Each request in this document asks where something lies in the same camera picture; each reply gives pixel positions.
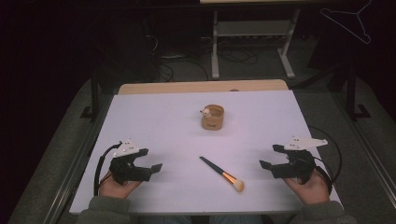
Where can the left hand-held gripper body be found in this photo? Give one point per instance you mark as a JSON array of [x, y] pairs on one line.
[[126, 169]]

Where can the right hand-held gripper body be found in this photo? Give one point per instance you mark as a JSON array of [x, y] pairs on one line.
[[297, 165]]

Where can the person's left hand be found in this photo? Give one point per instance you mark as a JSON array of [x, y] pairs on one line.
[[116, 188]]

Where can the person's right hand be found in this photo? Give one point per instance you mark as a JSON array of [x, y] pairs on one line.
[[309, 189]]

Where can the white table board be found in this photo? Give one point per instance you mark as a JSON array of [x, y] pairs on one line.
[[174, 140]]

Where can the makeup brush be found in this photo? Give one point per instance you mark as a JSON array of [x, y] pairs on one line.
[[222, 173]]

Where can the round wooden holder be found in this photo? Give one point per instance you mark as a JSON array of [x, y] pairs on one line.
[[213, 121]]

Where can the small white bear figure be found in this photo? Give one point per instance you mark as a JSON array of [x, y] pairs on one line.
[[205, 112]]

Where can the black metal stand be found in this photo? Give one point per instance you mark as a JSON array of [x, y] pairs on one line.
[[351, 93], [95, 93]]

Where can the wooden table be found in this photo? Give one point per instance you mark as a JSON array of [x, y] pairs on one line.
[[186, 87]]

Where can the white clothes hanger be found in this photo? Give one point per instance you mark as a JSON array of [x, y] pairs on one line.
[[361, 23]]

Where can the white metal desk frame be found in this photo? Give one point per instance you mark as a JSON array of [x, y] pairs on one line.
[[214, 46]]

